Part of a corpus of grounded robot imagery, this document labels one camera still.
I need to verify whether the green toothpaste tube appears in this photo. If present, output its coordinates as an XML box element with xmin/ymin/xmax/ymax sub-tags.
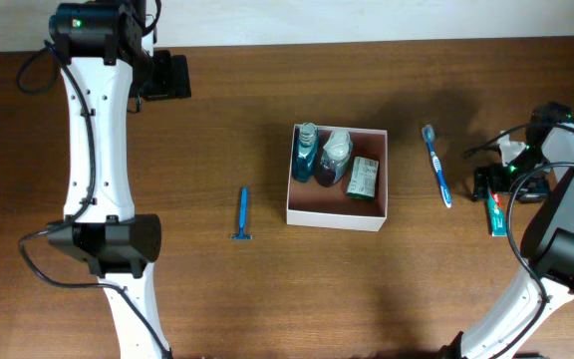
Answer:
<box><xmin>487</xmin><ymin>187</ymin><xmax>507</xmax><ymax>237</ymax></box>

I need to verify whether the blue white toothbrush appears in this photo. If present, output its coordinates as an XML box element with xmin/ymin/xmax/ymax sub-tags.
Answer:
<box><xmin>422</xmin><ymin>125</ymin><xmax>452</xmax><ymax>208</ymax></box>

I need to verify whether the teal mouthwash bottle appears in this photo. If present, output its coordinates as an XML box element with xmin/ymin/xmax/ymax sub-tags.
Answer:
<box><xmin>292</xmin><ymin>123</ymin><xmax>319</xmax><ymax>182</ymax></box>

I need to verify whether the green white soap box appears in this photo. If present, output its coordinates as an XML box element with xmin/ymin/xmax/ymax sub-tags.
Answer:
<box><xmin>346</xmin><ymin>157</ymin><xmax>379</xmax><ymax>200</ymax></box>

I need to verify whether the blue disposable razor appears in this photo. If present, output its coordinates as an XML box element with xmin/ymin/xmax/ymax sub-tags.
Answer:
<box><xmin>231</xmin><ymin>187</ymin><xmax>253</xmax><ymax>240</ymax></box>

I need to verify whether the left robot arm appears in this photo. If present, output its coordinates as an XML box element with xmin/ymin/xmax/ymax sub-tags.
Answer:
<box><xmin>48</xmin><ymin>1</ymin><xmax>172</xmax><ymax>358</ymax></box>

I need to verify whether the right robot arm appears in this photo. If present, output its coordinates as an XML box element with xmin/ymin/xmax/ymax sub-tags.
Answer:
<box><xmin>437</xmin><ymin>102</ymin><xmax>574</xmax><ymax>358</ymax></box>

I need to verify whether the white cardboard box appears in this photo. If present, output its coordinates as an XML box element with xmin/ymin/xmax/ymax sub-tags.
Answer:
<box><xmin>286</xmin><ymin>128</ymin><xmax>389</xmax><ymax>231</ymax></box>

